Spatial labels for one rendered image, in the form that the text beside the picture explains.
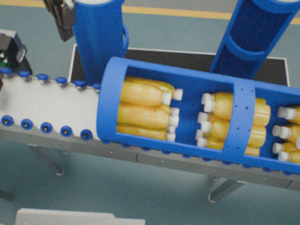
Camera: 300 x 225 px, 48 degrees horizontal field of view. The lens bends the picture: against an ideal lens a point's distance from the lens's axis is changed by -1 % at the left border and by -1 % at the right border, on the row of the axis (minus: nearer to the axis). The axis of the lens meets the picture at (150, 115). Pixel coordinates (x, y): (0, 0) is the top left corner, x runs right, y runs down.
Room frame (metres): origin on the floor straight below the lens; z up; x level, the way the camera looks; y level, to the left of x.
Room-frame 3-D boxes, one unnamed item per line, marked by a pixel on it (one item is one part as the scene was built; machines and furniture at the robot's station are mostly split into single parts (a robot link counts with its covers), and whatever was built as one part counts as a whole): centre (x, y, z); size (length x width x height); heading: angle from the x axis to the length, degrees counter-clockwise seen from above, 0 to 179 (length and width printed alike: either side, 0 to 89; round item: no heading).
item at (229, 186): (0.38, -0.45, 0.31); 0.06 x 0.06 x 0.63; 87
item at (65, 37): (0.46, 0.22, 1.49); 0.03 x 0.01 x 0.07; 140
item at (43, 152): (0.43, 0.53, 0.31); 0.06 x 0.06 x 0.63; 87
